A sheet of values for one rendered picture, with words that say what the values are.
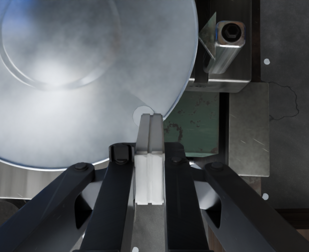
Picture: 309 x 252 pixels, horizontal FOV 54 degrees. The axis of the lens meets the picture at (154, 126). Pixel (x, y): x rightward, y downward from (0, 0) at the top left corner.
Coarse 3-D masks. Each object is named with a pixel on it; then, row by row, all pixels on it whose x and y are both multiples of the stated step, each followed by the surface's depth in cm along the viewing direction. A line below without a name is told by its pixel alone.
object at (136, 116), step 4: (136, 108) 31; (140, 108) 31; (144, 108) 31; (148, 108) 31; (136, 112) 31; (140, 112) 31; (144, 112) 31; (148, 112) 31; (152, 112) 31; (132, 116) 31; (136, 116) 31; (140, 116) 31; (136, 120) 30; (136, 124) 30
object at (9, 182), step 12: (0, 168) 30; (12, 168) 30; (24, 168) 30; (96, 168) 30; (0, 180) 30; (12, 180) 30; (24, 180) 30; (36, 180) 30; (48, 180) 30; (0, 192) 30; (12, 192) 30; (24, 192) 30; (36, 192) 30
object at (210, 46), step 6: (210, 18) 31; (210, 24) 31; (204, 30) 31; (210, 30) 31; (198, 36) 31; (204, 36) 31; (210, 36) 31; (204, 42) 31; (210, 42) 31; (210, 48) 31; (210, 54) 31
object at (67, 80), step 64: (0, 0) 32; (64, 0) 32; (128, 0) 32; (192, 0) 32; (0, 64) 31; (64, 64) 31; (128, 64) 31; (192, 64) 31; (0, 128) 30; (64, 128) 30; (128, 128) 30
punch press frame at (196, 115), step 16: (192, 96) 45; (208, 96) 45; (176, 112) 44; (192, 112) 44; (208, 112) 44; (176, 128) 44; (192, 128) 44; (208, 128) 44; (192, 144) 44; (208, 144) 44; (192, 160) 90
